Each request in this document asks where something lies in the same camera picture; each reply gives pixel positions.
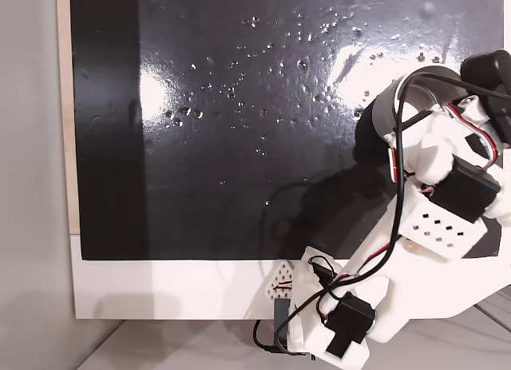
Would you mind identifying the grey cup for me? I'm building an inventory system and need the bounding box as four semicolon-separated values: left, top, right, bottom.
370;65;469;144

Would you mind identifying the glossy black table mat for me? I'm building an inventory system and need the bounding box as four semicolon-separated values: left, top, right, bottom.
69;0;511;261

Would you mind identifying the light wooden board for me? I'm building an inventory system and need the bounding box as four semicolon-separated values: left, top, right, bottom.
55;0;83;237

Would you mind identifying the black camera cable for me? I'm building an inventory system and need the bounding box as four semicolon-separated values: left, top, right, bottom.
252;71;511;354

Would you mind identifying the black oval camera box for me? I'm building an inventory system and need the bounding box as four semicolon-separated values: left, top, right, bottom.
458;49;511;148

